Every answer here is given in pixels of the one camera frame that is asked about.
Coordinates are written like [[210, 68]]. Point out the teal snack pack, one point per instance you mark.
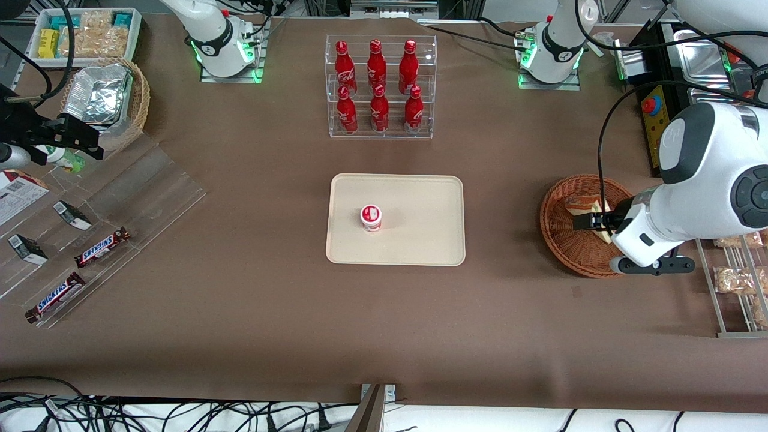
[[122, 19], [63, 22]]

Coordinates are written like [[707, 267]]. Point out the brown table cover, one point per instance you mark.
[[384, 324]]

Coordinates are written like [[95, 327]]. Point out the beige plastic tray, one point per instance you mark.
[[414, 204]]

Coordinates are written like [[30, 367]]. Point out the bagged brown snack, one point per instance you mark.
[[738, 241], [735, 281], [761, 312]]

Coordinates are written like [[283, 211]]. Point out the triangular sandwich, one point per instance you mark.
[[579, 205]]

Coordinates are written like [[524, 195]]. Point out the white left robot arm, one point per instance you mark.
[[708, 156]]

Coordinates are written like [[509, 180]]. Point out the white barcode carton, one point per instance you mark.
[[18, 195]]

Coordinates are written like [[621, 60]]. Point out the silver table edge bracket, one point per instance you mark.
[[390, 393]]

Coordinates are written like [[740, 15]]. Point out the white plastic snack bin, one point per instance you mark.
[[135, 36]]

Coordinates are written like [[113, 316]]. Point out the steel warmer pan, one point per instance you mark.
[[708, 95], [699, 57]]

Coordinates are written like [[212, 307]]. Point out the black food warmer appliance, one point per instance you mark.
[[652, 129]]

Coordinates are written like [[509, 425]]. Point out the Snickers chocolate bar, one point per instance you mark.
[[55, 297], [102, 247]]

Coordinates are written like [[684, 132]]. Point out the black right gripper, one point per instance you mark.
[[24, 127]]

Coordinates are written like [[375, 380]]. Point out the clear bagged cracker pack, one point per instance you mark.
[[96, 20], [96, 43]]

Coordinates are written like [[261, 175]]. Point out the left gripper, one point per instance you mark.
[[613, 219]]

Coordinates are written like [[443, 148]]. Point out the small black white box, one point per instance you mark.
[[72, 215], [27, 249]]

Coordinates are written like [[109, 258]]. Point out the clear acrylic stepped display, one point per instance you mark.
[[150, 186]]

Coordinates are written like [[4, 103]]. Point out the yellow snack pack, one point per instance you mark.
[[48, 43]]

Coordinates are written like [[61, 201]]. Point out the clear acrylic bottle rack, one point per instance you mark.
[[393, 129]]

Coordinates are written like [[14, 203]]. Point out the brown round wicker basket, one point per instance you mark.
[[564, 240]]

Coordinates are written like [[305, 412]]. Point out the white bottle with green label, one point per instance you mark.
[[66, 158]]

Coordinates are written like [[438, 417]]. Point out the silver foil container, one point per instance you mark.
[[96, 93]]

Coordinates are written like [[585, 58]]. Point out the red white yogurt cup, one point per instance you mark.
[[371, 217]]

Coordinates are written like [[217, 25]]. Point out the red cola bottle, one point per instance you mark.
[[343, 66], [376, 63], [379, 113], [408, 65], [347, 114], [413, 114]]

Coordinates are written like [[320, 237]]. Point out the tan wicker basket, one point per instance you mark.
[[139, 102]]

